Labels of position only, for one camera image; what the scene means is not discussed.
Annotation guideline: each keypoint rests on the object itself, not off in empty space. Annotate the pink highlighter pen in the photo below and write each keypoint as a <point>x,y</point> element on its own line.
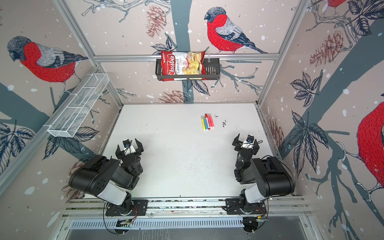
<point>211,121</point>

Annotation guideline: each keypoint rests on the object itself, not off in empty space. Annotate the white marker pen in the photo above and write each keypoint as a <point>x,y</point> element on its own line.
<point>208,121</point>

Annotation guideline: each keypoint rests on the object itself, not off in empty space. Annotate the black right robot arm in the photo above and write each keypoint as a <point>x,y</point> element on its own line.
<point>269,176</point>

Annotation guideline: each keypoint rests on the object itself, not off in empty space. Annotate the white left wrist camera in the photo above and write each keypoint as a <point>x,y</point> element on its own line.
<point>127,145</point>

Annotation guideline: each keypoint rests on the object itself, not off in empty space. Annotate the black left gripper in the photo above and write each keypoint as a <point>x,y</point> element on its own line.
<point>139,150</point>

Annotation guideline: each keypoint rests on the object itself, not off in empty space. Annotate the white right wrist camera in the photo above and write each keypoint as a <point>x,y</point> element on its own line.
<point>248,142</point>

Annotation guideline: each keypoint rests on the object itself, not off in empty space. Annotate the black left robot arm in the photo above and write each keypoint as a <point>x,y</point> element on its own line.
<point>112,179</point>

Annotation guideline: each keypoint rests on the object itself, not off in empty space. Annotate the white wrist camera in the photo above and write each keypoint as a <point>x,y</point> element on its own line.
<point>127,145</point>
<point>248,142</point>

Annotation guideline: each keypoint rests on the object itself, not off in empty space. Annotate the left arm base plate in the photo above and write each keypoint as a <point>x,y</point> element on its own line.
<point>128,208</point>

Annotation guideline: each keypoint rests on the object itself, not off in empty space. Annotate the red cassava chips bag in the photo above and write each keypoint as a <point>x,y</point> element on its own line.
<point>182,63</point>

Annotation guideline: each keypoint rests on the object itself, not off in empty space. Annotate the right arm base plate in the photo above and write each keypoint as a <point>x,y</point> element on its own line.
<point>237,206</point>

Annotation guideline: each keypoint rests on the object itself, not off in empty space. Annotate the blue highlighter pen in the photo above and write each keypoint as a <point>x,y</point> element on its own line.
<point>206,123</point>

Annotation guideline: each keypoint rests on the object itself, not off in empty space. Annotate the yellow highlighter pen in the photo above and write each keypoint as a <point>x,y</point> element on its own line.
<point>203,123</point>

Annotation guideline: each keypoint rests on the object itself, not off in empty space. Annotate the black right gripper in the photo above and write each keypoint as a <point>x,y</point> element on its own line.
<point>255,149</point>

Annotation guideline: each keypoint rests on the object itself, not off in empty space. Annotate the black wire wall basket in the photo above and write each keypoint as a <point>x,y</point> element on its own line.
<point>212,67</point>

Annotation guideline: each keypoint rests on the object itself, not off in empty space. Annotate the white mesh wall tray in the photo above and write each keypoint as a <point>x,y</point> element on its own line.
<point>81,102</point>

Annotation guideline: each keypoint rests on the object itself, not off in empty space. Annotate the aluminium front rail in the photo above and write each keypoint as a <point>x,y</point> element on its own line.
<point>288,206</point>

